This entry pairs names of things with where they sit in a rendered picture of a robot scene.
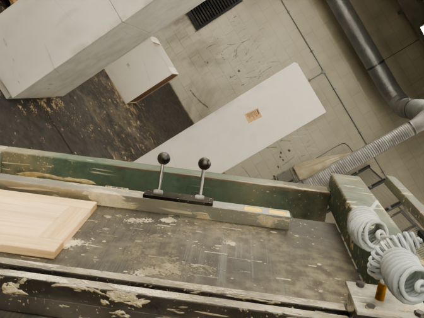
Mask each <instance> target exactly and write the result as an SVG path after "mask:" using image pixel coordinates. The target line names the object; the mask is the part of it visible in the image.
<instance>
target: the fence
mask: <svg viewBox="0 0 424 318"><path fill-rule="evenodd" d="M0 189H1V190H7V191H16V192H25V193H30V194H40V195H45V196H54V197H63V198H69V199H78V200H84V201H93V202H97V205H101V206H110V207H116V208H125V209H134V210H140V211H149V212H154V213H163V214H168V215H178V216H187V217H193V218H202V219H207V220H216V221H225V222H230V223H240V224H245V225H255V226H260V227H269V228H279V229H284V230H288V229H289V225H290V218H291V217H290V212H289V211H287V210H282V209H272V208H263V207H257V206H248V205H243V204H233V203H224V202H219V201H213V206H203V205H198V204H188V203H179V202H173V201H164V200H159V199H150V198H144V197H143V193H144V192H141V191H132V190H126V189H117V188H111V187H102V186H97V185H87V184H78V183H72V182H63V181H58V180H49V179H39V178H34V177H24V176H19V175H10V174H0ZM244 206H247V207H252V208H261V209H262V212H258V211H249V210H244ZM269 209H271V210H276V211H286V215H279V214H273V213H269Z"/></svg>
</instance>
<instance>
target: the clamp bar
mask: <svg viewBox="0 0 424 318"><path fill-rule="evenodd" d="M417 235H418V236H419V237H417V238H416V236H415V234H414V233H413V232H409V233H407V232H403V236H402V235H401V234H400V233H398V234H397V238H396V237H395V236H394V235H392V237H391V238H392V241H393V242H394V245H395V246H396V247H399V248H401V247H402V248H405V249H406V250H410V247H411V251H412V253H413V254H414V255H415V254H416V250H415V246H414V243H413V241H414V242H415V245H416V248H417V249H419V248H420V242H421V243H422V242H423V243H424V230H418V233H417ZM397 239H398V240H397ZM380 245H381V246H378V245H377V246H375V250H373V251H372V252H371V256H370V257H369V258H368V260H369V262H368V264H367V267H368V269H367V273H368V274H369V275H371V276H373V277H374V278H375V279H376V280H380V281H379V282H378V285H371V284H366V283H364V282H363V281H359V280H358V281H357V282H351V281H346V282H345V285H346V288H347V290H348V298H347V301H346V305H344V304H341V303H333V302H324V301H319V300H310V299H305V298H296V297H287V296H282V295H273V294H268V293H259V292H254V291H245V290H236V289H231V288H222V287H217V286H208V285H199V284H194V283H185V282H180V281H171V280H163V279H157V278H149V277H143V276H135V275H129V274H120V273H111V272H106V271H97V270H92V269H83V268H74V267H69V266H60V265H55V264H46V263H41V262H32V261H24V260H18V259H10V258H5V257H0V309H1V310H10V311H15V312H24V313H29V314H37V315H46V316H51V317H60V318H424V303H423V302H422V303H418V304H416V305H408V304H404V303H402V302H400V301H399V300H398V299H396V298H395V296H393V295H392V293H391V292H390V291H389V290H388V288H387V287H386V285H385V283H384V281H383V279H382V276H381V272H380V270H379V269H376V268H380V262H381V260H380V256H381V257H383V253H384V252H385V251H387V250H389V249H390V248H389V247H388V246H387V244H386V243H385V242H380ZM409 245H410V247H409ZM376 254H377V255H380V256H376ZM372 259H375V260H372ZM371 271H373V272H375V273H372V272H371Z"/></svg>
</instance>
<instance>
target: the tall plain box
mask: <svg viewBox="0 0 424 318"><path fill-rule="evenodd" d="M204 1H205V0H17V2H15V3H14V4H12V5H11V6H10V7H8V8H7V9H5V10H4V11H3V12H2V13H0V90H1V91H2V93H3V94H4V96H5V97H6V99H15V98H48V97H60V96H64V95H66V94H67V93H69V92H70V91H71V90H73V89H75V88H76V87H77V86H79V85H80V84H82V83H84V82H85V81H86V80H88V79H90V78H91V77H92V76H94V75H95V74H97V73H98V72H100V71H101V70H103V69H104V68H106V67H107V66H109V65H110V64H112V63H113V62H115V61H116V60H118V59H119V58H120V57H122V56H123V55H125V54H127V53H128V52H129V51H131V50H133V49H134V48H135V47H137V46H138V45H139V44H141V43H143V42H144V41H145V40H147V39H149V38H150V37H152V36H153V35H155V34H156V33H158V32H159V31H161V30H162V29H164V28H165V27H167V26H168V25H169V24H171V23H173V22H174V21H175V20H177V19H179V18H180V17H181V16H183V15H184V14H186V13H187V12H189V11H190V10H192V9H193V8H195V7H196V6H198V5H199V4H201V3H202V2H204Z"/></svg>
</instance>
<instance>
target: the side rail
mask: <svg viewBox="0 0 424 318"><path fill-rule="evenodd" d="M1 153H2V164H1V173H2V174H10V175H19V176H24V177H34V178H39V179H49V180H58V181H63V182H72V183H78V184H87V185H93V186H102V187H105V186H114V187H123V188H128V190H132V191H141V192H144V191H145V190H146V189H151V190H155V189H157V187H158V179H159V175H160V167H161V166H159V165H150V164H144V163H134V162H125V161H120V160H110V159H104V158H95V157H90V156H80V155H70V154H65V153H56V152H50V151H40V150H31V149H26V148H16V147H8V148H6V149H4V150H2V151H1ZM201 172H202V171H198V170H189V169H184V168H174V167H164V170H163V177H162V184H161V190H163V191H166V192H175V193H181V194H190V195H196V194H199V186H200V181H201ZM329 194H330V192H329V191H328V189H327V187H323V186H317V185H308V184H298V183H293V182H283V181H278V180H268V179H258V178H253V177H244V176H238V175H228V174H219V173H214V172H205V175H204V184H203V192H202V195H203V196H205V197H213V198H214V201H219V202H224V203H233V204H243V205H248V206H257V207H263V208H272V209H282V210H287V211H289V212H290V213H291V214H292V215H293V218H297V219H303V220H312V221H321V222H325V220H326V213H327V207H328V204H327V201H328V197H329Z"/></svg>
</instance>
